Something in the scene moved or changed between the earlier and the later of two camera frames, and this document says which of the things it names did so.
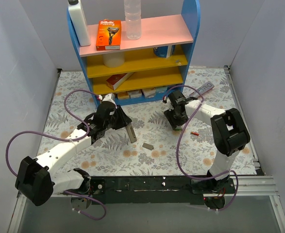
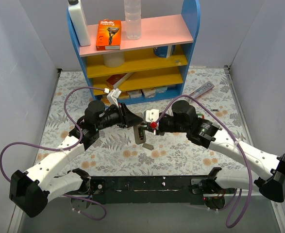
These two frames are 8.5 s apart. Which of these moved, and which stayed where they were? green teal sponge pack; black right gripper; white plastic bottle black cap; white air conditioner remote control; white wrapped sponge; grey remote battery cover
Moved: white air conditioner remote control; black right gripper
Stayed: grey remote battery cover; white wrapped sponge; white plastic bottle black cap; green teal sponge pack
